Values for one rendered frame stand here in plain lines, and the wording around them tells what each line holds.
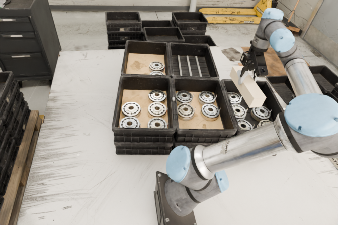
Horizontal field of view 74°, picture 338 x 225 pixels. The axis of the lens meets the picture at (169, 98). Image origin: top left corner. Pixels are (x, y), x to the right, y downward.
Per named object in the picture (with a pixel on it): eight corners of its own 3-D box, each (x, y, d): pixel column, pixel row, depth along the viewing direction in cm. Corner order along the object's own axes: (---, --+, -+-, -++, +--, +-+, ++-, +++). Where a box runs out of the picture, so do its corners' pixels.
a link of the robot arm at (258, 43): (276, 40, 93) (258, 40, 91) (271, 49, 96) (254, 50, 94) (267, 31, 98) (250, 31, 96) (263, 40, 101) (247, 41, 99)
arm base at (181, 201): (192, 218, 92) (212, 209, 88) (168, 214, 82) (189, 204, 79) (183, 183, 102) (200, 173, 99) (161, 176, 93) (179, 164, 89)
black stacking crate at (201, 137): (230, 145, 117) (237, 132, 109) (173, 144, 114) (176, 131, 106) (215, 93, 145) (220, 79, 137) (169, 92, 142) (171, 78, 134)
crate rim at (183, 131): (236, 134, 110) (238, 131, 108) (175, 133, 107) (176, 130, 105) (219, 82, 138) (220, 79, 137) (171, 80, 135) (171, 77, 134)
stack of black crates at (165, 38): (174, 59, 286) (178, 26, 254) (179, 74, 265) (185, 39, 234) (142, 61, 277) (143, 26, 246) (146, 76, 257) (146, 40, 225)
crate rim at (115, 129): (175, 133, 107) (176, 130, 105) (111, 132, 104) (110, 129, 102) (171, 80, 135) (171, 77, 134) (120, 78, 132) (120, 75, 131)
